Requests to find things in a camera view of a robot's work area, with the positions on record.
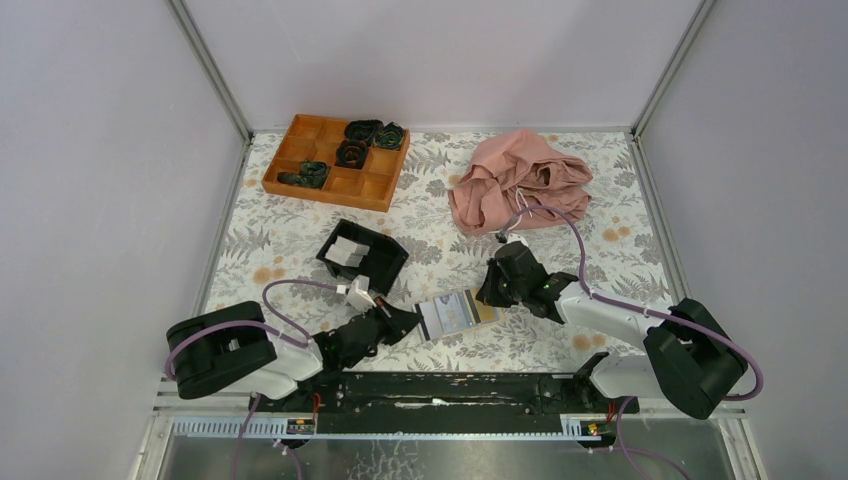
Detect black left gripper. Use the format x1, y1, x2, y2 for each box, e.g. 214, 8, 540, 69
342, 298, 422, 371

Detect gold credit card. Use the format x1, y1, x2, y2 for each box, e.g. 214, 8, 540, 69
464, 289, 502, 326

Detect tan leather card holder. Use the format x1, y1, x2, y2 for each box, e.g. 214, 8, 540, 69
414, 288, 504, 341

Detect black card box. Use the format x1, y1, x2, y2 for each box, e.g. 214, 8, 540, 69
316, 219, 409, 295

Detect blue credit card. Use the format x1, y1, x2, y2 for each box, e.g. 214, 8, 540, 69
433, 292, 473, 335

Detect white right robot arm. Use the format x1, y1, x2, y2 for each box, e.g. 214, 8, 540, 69
476, 242, 749, 420

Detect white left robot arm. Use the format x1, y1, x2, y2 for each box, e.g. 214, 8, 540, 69
165, 297, 424, 411

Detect floral patterned table mat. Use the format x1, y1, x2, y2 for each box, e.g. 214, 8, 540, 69
206, 132, 674, 372

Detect pink crumpled cloth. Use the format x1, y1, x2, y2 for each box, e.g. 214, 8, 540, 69
448, 129, 593, 236

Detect dark belt lower left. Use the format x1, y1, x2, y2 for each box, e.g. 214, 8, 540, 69
276, 160, 330, 190

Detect dark rolled belt centre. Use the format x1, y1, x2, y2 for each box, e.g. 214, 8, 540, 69
335, 140, 370, 170

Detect dark green rolled belt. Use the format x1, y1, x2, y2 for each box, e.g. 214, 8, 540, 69
373, 122, 406, 151

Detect dark rolled belt top left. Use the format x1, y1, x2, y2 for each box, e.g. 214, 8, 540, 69
344, 119, 384, 145

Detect orange wooden divided tray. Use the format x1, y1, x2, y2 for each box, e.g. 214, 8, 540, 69
262, 114, 410, 212

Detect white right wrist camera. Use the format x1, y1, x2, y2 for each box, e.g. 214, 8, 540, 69
495, 231, 529, 250

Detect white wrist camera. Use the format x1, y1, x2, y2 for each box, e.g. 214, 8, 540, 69
336, 275, 376, 312
495, 231, 529, 250

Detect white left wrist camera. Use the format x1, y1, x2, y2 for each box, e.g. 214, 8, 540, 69
336, 275, 376, 312

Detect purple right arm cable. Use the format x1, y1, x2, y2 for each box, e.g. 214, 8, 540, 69
496, 205, 765, 478

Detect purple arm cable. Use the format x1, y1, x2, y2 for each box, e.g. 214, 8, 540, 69
496, 205, 765, 478
164, 278, 346, 478

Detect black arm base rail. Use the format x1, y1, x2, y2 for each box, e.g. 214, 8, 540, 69
258, 371, 639, 435

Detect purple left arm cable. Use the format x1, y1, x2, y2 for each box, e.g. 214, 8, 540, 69
164, 278, 346, 478

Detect white slotted cable duct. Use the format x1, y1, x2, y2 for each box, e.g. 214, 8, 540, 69
170, 415, 621, 441

